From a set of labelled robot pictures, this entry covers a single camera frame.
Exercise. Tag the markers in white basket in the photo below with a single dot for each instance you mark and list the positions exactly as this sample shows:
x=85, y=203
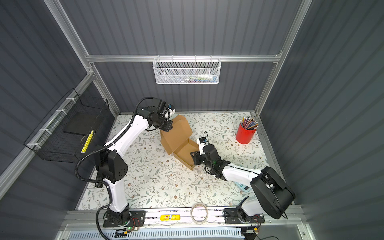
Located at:
x=204, y=78

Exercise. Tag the white wire mesh basket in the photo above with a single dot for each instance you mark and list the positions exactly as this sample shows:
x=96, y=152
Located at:
x=170, y=72

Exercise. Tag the bundle of coloured pencils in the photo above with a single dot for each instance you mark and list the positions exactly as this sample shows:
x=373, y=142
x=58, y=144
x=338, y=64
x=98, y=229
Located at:
x=249, y=123

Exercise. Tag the red metal pencil cup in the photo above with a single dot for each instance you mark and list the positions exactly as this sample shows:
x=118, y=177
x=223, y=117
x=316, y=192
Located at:
x=244, y=136

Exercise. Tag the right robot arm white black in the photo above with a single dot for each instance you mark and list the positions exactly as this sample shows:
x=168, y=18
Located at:
x=272, y=194

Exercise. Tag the brown cardboard box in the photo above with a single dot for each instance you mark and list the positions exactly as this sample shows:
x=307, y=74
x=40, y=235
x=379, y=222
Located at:
x=177, y=141

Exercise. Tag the clear tape roll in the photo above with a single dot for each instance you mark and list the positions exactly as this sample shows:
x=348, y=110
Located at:
x=199, y=213

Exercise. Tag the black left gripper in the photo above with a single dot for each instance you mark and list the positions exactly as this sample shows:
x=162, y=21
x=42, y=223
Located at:
x=169, y=126

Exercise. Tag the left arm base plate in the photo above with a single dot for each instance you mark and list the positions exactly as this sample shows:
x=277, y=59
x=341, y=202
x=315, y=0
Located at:
x=124, y=219

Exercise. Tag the black wire mesh basket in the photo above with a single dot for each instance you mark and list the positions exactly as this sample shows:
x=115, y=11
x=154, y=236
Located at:
x=50, y=143

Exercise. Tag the yellow striped tool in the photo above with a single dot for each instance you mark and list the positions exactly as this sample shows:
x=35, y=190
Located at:
x=88, y=141

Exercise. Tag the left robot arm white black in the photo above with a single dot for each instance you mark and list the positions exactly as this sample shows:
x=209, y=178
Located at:
x=112, y=167

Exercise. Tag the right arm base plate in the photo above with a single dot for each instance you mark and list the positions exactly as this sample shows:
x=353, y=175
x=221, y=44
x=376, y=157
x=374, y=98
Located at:
x=238, y=216

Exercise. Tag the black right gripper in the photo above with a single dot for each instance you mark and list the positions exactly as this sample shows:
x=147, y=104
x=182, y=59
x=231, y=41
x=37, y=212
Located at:
x=196, y=158

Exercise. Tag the teal calculator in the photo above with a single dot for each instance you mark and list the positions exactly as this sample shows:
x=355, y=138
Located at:
x=243, y=188

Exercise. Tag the black foam pad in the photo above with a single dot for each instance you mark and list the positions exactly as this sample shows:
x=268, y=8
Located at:
x=82, y=124

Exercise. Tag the yellow spirit level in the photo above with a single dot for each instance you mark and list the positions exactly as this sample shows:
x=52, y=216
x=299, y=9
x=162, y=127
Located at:
x=170, y=217

